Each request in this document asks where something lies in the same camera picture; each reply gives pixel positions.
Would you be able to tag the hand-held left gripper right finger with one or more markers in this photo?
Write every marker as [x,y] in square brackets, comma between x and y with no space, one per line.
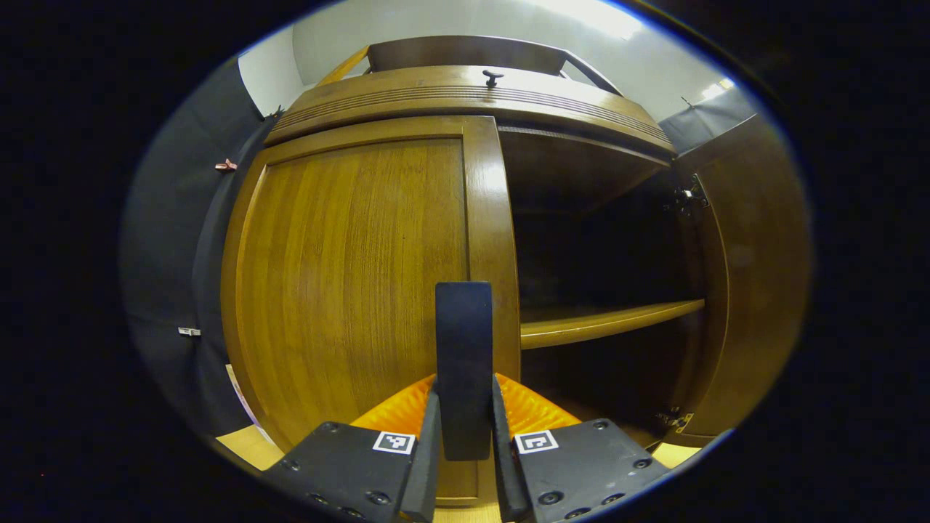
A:
[506,476]

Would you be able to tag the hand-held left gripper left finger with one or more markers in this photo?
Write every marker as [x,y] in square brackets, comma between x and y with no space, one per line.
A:
[425,472]

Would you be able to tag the wooden shoe cabinet door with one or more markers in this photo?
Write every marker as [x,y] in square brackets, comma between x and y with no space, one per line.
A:
[349,276]
[755,290]

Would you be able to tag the wooden double-door shoe cabinet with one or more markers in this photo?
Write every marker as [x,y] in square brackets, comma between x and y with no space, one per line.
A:
[465,52]

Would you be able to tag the metal door hinge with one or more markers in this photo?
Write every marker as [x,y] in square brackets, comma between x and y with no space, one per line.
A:
[676,420]
[686,196]

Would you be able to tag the wooden inner shelf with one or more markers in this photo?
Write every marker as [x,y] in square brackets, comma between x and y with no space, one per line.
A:
[581,327]

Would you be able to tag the black backdrop cloth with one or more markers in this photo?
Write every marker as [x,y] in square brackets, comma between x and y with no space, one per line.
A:
[712,116]
[167,254]

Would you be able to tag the pink clip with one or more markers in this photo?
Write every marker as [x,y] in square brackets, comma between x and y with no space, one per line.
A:
[226,165]

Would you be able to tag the wooden ribbed drawer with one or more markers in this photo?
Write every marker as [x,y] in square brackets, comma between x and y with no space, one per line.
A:
[407,91]

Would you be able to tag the black drawer knob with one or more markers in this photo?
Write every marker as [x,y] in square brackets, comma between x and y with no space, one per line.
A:
[492,75]

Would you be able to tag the small ceiling light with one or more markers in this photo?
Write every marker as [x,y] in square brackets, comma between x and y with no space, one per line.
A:
[719,87]

